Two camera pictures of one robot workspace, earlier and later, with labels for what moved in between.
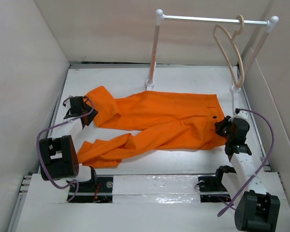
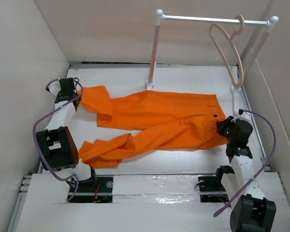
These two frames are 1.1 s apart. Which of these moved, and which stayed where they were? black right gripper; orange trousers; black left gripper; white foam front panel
Moved: black left gripper
Stayed: black right gripper; white foam front panel; orange trousers
